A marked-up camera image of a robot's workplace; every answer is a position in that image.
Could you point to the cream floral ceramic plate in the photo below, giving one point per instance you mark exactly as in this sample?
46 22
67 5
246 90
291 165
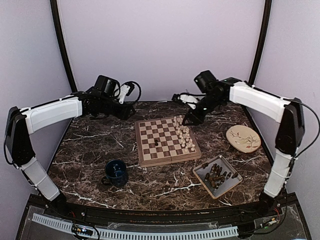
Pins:
243 138

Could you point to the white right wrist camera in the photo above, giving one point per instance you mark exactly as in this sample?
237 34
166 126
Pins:
185 98

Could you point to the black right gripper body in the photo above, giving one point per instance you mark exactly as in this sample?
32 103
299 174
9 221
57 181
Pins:
209 104

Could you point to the black right frame post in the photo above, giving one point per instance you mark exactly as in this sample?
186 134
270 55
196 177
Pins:
261 41

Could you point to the black left frame post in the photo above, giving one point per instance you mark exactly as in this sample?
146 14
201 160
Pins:
62 45

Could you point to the white slotted cable duct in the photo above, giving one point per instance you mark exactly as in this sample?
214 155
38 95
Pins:
121 231

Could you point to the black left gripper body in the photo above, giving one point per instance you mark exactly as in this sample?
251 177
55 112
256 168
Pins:
107 107

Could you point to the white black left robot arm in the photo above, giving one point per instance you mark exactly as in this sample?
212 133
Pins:
106 97

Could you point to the white chess pieces row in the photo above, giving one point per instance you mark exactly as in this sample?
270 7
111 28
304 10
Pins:
183 135

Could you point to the silver metal tray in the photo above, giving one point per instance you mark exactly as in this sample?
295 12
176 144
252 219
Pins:
229 184

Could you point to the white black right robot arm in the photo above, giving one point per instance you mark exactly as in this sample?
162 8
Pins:
288 113

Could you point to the wooden folding chess board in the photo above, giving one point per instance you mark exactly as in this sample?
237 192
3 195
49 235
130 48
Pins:
168 150

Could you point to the dark blue enamel mug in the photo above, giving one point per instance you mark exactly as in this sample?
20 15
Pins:
115 173

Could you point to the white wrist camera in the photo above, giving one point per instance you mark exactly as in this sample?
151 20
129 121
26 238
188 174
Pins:
125 90
185 98

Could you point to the black frame post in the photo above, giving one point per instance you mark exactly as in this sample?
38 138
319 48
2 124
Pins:
62 45
261 41

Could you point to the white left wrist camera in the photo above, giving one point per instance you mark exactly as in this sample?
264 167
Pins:
125 90

